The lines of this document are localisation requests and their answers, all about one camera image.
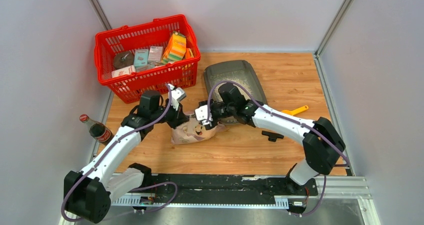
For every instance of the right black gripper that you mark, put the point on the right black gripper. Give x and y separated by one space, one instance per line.
214 122

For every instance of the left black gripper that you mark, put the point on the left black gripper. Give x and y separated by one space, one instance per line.
179 117

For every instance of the cat litter bag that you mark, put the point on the cat litter bag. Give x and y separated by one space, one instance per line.
193 132

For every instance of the black bag clip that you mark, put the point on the black bag clip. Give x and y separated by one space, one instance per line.
272 136

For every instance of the yellow plastic scoop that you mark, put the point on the yellow plastic scoop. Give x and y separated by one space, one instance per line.
296 111

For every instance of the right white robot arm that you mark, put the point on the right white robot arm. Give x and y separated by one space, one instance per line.
322 144

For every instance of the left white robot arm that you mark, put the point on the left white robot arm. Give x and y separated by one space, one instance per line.
89 193

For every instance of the grey plastic litter box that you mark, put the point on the grey plastic litter box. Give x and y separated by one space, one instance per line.
232 76

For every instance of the pink small box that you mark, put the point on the pink small box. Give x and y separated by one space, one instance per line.
155 54

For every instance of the white pink flat box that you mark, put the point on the white pink flat box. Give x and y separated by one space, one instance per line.
123 71

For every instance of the teal small box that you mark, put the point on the teal small box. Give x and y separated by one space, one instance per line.
141 58

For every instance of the orange sponge pack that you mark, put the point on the orange sponge pack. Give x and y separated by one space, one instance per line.
175 49

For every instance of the red plastic shopping basket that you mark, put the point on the red plastic shopping basket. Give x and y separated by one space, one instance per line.
130 87

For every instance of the cola bottle red cap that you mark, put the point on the cola bottle red cap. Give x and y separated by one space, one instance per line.
97 130

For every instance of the brown round disc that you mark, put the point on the brown round disc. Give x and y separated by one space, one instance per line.
123 59

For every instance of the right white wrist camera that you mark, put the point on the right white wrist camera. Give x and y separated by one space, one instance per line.
203 114

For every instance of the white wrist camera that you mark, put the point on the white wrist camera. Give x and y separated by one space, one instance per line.
177 95
203 114

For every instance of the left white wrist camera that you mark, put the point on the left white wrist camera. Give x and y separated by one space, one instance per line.
177 95

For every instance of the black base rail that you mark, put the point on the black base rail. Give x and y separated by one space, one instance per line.
217 190

